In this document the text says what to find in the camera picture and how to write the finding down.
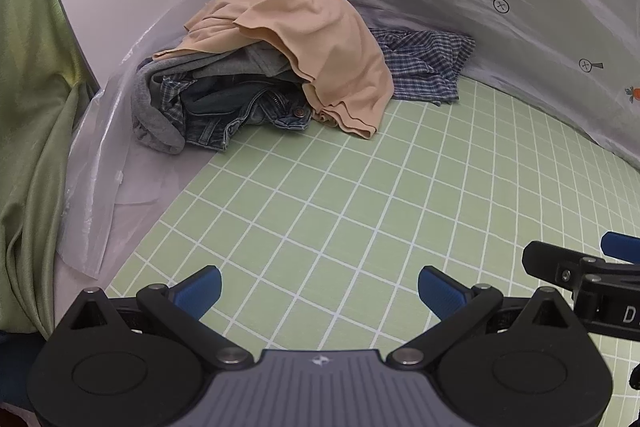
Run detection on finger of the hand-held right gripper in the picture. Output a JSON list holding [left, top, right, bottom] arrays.
[[522, 241, 640, 289], [601, 232, 640, 264]]

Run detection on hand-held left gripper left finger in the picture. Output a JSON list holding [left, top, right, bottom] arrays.
[[62, 264, 256, 368]]

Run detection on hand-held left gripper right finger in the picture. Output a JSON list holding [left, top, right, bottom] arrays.
[[387, 266, 581, 368]]

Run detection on peach long-sleeve shirt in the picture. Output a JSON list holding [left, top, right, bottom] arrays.
[[152, 0, 396, 140]]

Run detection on green grid bed sheet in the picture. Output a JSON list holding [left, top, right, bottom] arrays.
[[102, 77, 640, 408]]

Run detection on clear plastic sheet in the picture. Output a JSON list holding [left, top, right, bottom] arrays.
[[52, 0, 221, 280]]

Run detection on blue denim jeans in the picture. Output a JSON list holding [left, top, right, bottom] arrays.
[[180, 77, 313, 152]]

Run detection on grey sweatshirt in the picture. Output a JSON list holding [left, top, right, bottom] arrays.
[[131, 44, 293, 155]]

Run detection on dark cloth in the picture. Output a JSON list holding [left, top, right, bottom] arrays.
[[0, 329, 48, 413]]

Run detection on light checked shirt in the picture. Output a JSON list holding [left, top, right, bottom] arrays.
[[159, 74, 197, 120]]

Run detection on blue plaid shirt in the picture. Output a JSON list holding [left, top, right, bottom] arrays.
[[372, 28, 476, 106]]

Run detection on green curtain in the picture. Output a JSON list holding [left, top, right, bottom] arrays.
[[0, 0, 96, 340]]

